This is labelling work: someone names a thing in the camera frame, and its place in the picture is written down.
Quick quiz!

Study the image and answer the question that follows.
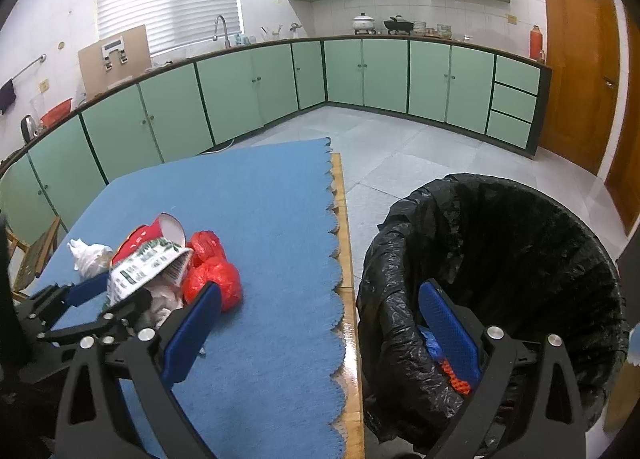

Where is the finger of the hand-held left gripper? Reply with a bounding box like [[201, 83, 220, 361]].
[[36, 288, 155, 349], [17, 273, 111, 336]]

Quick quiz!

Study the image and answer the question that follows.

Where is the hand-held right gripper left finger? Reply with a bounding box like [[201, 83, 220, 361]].
[[55, 281, 223, 459]]

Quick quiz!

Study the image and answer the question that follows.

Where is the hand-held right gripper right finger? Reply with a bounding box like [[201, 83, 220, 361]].
[[418, 280, 586, 459]]

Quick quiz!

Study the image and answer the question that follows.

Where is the blue plastic bag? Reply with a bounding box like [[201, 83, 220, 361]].
[[421, 324, 446, 360]]

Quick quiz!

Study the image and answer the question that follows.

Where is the white plastic bag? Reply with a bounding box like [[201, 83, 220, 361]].
[[67, 238, 115, 280]]

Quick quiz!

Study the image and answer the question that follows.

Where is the orange foam net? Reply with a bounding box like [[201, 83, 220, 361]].
[[439, 358, 473, 396]]

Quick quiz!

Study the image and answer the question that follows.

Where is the white green printed packet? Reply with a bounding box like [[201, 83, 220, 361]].
[[106, 238, 194, 310]]

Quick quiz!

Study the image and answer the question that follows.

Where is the red plastic bag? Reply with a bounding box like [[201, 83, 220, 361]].
[[181, 230, 244, 312]]

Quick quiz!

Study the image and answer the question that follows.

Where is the red paper cup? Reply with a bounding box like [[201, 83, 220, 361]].
[[111, 212, 187, 265]]

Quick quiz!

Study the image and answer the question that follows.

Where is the bin with black bag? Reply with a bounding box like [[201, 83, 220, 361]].
[[356, 173, 631, 459]]

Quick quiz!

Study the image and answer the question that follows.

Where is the wooden chair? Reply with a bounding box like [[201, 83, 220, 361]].
[[2, 216, 63, 302]]

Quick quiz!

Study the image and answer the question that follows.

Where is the wooden table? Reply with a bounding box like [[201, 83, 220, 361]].
[[327, 152, 366, 459]]

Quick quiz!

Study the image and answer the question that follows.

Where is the blue scalloped table mat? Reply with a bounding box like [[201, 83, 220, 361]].
[[20, 138, 348, 459]]

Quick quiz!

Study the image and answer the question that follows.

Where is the electric kettle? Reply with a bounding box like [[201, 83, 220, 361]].
[[20, 114, 40, 144]]

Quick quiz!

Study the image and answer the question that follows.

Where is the red basin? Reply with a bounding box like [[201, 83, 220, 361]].
[[39, 98, 73, 127]]

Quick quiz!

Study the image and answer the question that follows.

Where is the tan cardboard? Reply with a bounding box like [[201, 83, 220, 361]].
[[602, 364, 638, 435]]

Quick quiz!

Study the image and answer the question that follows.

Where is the light blue cloth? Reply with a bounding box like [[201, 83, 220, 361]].
[[625, 324, 640, 365]]

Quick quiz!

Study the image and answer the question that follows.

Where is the green base cabinet with sink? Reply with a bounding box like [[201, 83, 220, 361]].
[[0, 39, 327, 245]]

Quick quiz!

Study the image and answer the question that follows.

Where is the dark cloth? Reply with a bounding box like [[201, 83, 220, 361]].
[[0, 79, 17, 115]]

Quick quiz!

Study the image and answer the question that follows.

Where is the brown board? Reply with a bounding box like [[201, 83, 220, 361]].
[[77, 24, 152, 97]]

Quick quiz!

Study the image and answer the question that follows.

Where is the white device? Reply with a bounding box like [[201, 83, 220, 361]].
[[101, 38, 128, 71]]

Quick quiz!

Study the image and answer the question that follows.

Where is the green base cabinet with drawers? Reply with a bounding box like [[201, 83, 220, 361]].
[[322, 36, 553, 157]]

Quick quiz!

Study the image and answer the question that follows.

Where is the chrome faucet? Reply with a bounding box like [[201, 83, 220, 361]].
[[212, 15, 232, 49]]

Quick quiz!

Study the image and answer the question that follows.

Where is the black wok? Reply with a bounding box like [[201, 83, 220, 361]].
[[384, 16, 416, 35]]

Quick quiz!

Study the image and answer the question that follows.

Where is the white floor cable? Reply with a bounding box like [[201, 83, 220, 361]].
[[200, 138, 236, 155]]

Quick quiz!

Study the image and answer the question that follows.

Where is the metal towel rail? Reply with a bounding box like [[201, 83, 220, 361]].
[[10, 54, 47, 82]]

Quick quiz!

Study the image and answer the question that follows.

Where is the wooden door with handle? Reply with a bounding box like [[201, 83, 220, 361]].
[[537, 0, 621, 175]]

